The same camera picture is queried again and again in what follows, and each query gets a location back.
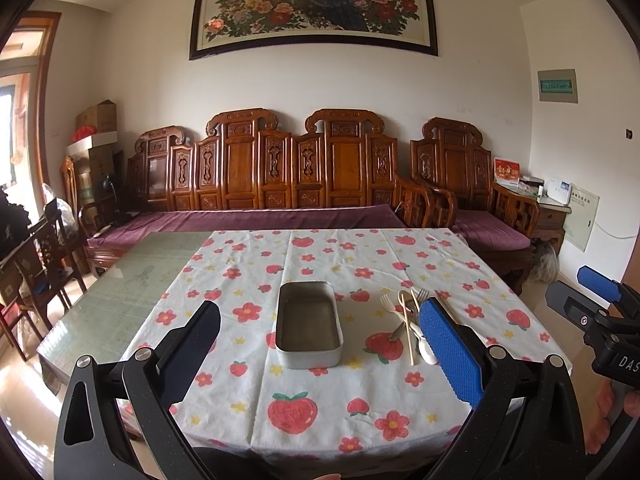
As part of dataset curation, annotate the white wall distribution panel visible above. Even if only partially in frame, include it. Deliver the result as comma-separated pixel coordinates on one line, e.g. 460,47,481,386
564,185,600,252

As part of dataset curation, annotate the framed peacock flower painting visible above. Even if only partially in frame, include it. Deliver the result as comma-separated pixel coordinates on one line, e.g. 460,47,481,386
190,0,438,60

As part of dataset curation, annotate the wooden chopstick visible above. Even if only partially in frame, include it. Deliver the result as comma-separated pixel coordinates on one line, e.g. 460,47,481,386
434,297,460,324

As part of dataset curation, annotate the wooden window frame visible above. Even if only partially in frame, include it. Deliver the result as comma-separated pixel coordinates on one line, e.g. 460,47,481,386
1,11,62,209

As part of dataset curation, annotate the wooden side table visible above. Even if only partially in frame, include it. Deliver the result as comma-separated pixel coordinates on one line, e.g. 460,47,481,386
532,197,570,255

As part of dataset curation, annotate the wall electrical panel box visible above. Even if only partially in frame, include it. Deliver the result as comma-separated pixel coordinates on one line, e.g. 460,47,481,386
537,68,578,104

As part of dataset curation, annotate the strawberry flower print tablecloth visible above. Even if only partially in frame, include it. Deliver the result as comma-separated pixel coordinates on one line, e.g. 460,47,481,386
129,229,560,468

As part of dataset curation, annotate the person's right hand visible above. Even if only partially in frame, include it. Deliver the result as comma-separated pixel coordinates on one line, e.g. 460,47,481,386
584,381,640,456

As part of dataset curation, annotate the dark wooden dining chair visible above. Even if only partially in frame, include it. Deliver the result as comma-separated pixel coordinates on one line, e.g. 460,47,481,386
1,211,88,358

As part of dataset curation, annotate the white router box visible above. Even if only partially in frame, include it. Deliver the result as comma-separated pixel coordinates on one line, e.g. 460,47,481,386
544,178,572,206

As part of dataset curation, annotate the purple armchair cushion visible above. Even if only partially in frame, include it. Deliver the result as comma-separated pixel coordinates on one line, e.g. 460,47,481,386
451,209,530,252

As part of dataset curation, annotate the stacked boxes cabinet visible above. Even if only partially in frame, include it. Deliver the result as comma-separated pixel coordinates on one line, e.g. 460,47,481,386
64,131,118,211

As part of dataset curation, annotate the fluffy grey duster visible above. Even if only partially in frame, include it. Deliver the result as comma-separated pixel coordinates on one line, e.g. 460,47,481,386
528,242,560,284

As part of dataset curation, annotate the purple sofa cushion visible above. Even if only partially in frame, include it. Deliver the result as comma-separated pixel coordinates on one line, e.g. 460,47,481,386
87,205,404,252

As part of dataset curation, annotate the metal rectangular tin box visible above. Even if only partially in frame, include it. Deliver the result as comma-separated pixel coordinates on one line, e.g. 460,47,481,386
274,281,344,370

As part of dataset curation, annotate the carved wooden armchair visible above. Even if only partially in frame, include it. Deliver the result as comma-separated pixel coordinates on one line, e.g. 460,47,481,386
410,117,539,294

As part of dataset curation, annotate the cardboard box on top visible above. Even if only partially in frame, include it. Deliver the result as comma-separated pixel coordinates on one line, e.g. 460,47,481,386
76,100,117,133

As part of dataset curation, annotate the carved wooden long sofa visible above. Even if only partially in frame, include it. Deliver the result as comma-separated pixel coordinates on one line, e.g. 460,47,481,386
79,108,431,269

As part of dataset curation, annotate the red greeting card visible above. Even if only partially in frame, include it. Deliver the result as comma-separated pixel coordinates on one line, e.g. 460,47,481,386
494,157,521,184

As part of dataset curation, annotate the metal fork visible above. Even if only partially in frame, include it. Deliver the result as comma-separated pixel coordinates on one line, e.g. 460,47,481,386
410,288,430,324

